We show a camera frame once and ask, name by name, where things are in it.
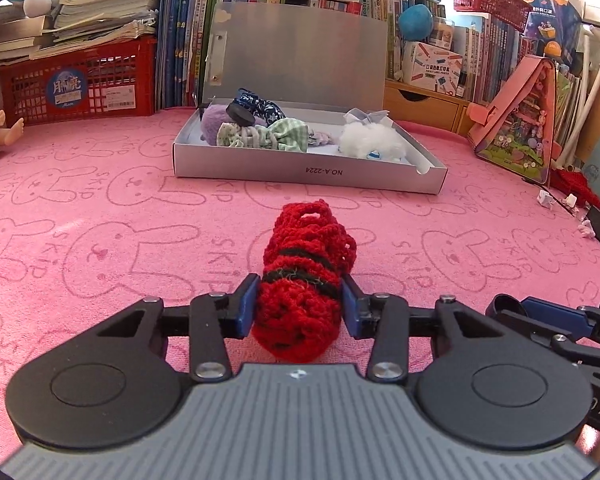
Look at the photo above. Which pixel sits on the small white charger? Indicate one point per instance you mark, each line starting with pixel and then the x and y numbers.
pixel 571 201

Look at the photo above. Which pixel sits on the red knitted pouch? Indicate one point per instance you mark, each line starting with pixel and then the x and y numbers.
pixel 300 300

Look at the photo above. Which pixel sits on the small clear jar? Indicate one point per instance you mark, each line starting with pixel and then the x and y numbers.
pixel 442 32

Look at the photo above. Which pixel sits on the round blue plush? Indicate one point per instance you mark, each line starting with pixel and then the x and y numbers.
pixel 415 22

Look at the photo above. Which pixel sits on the white fluffy plush toy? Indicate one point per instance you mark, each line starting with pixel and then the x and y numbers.
pixel 370 140

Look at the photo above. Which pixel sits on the purple plush toy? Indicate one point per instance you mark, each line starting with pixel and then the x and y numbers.
pixel 212 122

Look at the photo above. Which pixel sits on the red plastic crate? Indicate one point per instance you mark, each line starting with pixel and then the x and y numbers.
pixel 75 85

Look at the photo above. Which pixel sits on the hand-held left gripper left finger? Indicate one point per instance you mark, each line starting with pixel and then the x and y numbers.
pixel 247 305

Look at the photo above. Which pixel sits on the white pipe rack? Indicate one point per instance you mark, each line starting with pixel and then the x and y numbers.
pixel 595 70

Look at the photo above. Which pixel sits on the large white paper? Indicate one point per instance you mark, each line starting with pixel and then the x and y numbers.
pixel 365 116

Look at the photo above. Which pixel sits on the pink triangular toy house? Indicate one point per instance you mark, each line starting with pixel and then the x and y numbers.
pixel 520 130

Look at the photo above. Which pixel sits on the row of upright books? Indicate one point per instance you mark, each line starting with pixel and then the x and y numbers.
pixel 180 35

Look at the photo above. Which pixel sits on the leaning thin picture books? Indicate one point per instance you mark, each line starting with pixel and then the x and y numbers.
pixel 565 100

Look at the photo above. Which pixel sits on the red knitted cloth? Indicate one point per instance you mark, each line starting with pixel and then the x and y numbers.
pixel 575 185

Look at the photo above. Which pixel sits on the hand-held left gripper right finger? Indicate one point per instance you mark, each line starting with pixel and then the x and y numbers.
pixel 352 310

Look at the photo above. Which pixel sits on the pink bunny-print blanket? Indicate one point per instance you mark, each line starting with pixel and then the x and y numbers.
pixel 105 220

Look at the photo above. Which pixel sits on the silver cardboard box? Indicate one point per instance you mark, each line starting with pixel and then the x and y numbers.
pixel 300 50

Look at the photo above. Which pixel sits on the black binder clip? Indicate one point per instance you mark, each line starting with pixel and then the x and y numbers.
pixel 202 102

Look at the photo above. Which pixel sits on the wooden drawer unit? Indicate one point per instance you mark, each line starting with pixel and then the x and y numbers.
pixel 425 102

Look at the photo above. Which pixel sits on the green checked cloth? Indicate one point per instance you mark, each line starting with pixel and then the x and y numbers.
pixel 265 137

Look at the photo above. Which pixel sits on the stack of flat books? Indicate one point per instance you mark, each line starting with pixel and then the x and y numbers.
pixel 90 5

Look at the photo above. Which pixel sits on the blue printed carton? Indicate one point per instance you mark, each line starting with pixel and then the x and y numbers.
pixel 552 20

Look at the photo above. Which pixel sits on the small pink trinket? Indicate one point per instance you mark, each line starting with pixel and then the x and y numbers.
pixel 586 227

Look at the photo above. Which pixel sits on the colourful printed carton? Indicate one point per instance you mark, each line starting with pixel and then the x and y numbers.
pixel 432 67

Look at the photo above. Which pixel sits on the small white paper cube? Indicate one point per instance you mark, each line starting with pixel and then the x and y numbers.
pixel 545 199

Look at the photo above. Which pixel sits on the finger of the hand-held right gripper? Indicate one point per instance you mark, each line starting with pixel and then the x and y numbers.
pixel 555 315
pixel 565 349

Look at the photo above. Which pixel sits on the navy floral cloth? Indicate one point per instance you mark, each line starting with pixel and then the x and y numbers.
pixel 257 105

